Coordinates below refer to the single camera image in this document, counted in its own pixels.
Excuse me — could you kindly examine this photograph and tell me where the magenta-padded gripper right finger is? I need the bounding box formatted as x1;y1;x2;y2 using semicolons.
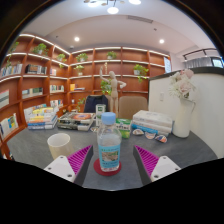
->
133;144;183;186

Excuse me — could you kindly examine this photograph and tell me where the small green-white carton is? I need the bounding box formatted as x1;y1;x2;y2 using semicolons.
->
95;103;107;127

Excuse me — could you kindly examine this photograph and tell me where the ceiling air vent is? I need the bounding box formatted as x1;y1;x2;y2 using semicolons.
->
126;14;154;25

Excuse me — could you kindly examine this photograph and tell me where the flat round red coaster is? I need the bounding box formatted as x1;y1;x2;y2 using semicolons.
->
93;158;123;177

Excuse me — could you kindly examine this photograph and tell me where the wooden wall shelf unit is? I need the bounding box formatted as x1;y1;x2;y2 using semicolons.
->
0;33;172;158

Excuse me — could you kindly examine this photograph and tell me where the wooden artist mannequin figure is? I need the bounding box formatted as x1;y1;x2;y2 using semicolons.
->
99;64;128;116

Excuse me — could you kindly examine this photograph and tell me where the stack of colourful books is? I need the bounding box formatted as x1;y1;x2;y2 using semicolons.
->
23;103;60;131

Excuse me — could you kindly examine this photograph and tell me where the beige upholstered chair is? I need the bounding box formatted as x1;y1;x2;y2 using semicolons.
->
118;95;149;120

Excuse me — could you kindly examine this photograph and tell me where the clear blue-capped water bottle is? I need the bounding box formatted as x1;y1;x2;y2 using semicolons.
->
96;112;123;173

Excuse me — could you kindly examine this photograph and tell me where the round-bulb ceiling chandelier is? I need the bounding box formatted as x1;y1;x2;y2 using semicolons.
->
83;0;142;15

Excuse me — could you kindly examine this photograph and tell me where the green tissue box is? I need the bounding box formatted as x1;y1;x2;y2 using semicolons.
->
115;118;133;140

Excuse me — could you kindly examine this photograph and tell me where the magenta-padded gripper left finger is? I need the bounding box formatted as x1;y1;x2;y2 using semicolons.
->
43;144;95;187

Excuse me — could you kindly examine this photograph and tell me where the pale pink flower bouquet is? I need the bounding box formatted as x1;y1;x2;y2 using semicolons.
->
168;68;198;103

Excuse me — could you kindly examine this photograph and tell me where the dark blue chair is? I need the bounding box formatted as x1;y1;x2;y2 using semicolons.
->
83;94;109;114

